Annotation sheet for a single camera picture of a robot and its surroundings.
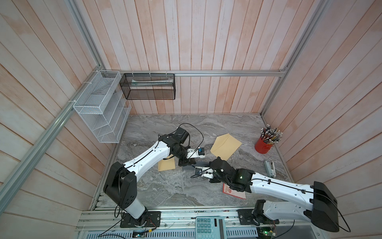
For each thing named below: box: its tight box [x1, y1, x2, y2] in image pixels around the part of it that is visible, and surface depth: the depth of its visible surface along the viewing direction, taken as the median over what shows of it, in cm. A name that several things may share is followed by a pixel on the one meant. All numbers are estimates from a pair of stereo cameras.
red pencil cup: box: [254, 135, 274, 154], surface depth 99 cm
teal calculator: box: [194, 216, 228, 239], surface depth 71 cm
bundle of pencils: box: [260, 123, 284, 145], surface depth 88 cm
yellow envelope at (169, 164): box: [158, 153, 176, 172], surface depth 94 cm
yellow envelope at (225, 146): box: [209, 132, 243, 161], surface depth 103 cm
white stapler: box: [264, 160, 277, 179], surface depth 91 cm
